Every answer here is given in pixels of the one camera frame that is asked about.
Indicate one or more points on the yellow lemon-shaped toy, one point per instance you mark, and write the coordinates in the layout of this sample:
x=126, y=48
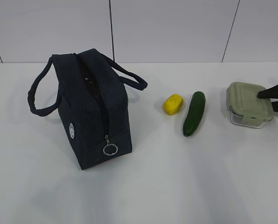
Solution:
x=173, y=104

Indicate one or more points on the glass container with green lid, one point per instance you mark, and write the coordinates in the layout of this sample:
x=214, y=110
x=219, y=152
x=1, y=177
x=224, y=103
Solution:
x=245, y=108

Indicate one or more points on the green cucumber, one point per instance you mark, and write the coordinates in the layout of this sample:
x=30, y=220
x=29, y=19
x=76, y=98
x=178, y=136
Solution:
x=195, y=113

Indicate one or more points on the dark navy lunch bag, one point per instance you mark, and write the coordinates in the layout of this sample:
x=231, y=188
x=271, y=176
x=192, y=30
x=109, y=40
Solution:
x=92, y=103

